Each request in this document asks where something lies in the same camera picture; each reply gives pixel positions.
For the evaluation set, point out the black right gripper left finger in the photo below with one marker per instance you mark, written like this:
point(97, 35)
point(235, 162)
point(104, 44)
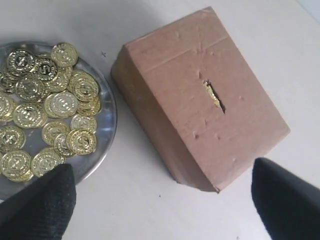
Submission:
point(42, 210)

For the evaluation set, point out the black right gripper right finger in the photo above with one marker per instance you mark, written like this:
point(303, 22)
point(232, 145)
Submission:
point(288, 206)

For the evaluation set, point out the brown cardboard slotted box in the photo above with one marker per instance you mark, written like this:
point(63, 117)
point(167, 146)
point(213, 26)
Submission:
point(161, 77)

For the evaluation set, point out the gold coin stack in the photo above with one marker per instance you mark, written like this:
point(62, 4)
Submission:
point(83, 86)
point(81, 141)

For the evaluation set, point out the dark gold coin centre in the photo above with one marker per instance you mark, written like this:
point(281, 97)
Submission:
point(46, 69)

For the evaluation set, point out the gold coin plate top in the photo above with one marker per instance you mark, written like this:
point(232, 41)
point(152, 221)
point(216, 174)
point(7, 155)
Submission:
point(64, 54)

